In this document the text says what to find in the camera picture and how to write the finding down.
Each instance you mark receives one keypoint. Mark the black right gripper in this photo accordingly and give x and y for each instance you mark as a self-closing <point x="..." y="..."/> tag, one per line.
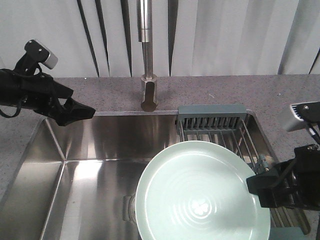
<point x="294" y="183"/>

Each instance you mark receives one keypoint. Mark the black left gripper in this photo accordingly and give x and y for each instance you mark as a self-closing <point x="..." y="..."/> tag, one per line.
<point x="41" y="93"/>

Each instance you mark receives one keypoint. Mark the light green round plate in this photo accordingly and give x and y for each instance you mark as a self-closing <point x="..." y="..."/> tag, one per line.
<point x="197" y="190"/>

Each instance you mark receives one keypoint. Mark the grey sink dish rack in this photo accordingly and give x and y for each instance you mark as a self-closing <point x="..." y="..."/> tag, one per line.
<point x="237" y="129"/>

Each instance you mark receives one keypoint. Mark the stainless steel sink basin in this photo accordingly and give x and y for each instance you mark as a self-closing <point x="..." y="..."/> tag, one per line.
<point x="72" y="179"/>

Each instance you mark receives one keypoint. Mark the white pleated curtain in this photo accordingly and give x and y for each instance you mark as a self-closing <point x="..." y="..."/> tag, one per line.
<point x="99" y="38"/>

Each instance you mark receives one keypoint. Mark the stainless steel faucet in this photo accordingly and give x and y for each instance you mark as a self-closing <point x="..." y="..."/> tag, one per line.
<point x="149" y="100"/>

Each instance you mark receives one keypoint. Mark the metal sink drain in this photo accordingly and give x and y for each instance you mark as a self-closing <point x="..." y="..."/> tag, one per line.
<point x="129" y="209"/>

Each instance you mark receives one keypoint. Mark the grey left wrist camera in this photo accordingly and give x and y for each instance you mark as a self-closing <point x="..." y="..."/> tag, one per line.
<point x="51" y="59"/>

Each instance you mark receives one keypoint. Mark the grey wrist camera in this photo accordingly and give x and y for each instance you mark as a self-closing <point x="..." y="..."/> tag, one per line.
<point x="290" y="120"/>
<point x="51" y="59"/>

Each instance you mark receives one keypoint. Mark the black left camera bracket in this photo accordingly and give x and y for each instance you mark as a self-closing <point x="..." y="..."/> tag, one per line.
<point x="35" y="54"/>

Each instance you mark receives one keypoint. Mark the black camera bracket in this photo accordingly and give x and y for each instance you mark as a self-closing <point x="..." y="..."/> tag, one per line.
<point x="35" y="54"/>
<point x="309" y="112"/>

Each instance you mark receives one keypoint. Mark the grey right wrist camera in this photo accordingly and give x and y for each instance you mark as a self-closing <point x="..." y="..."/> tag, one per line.
<point x="290" y="120"/>

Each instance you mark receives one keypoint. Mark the black right camera bracket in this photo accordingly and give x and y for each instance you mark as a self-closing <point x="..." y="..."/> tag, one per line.
<point x="309" y="112"/>

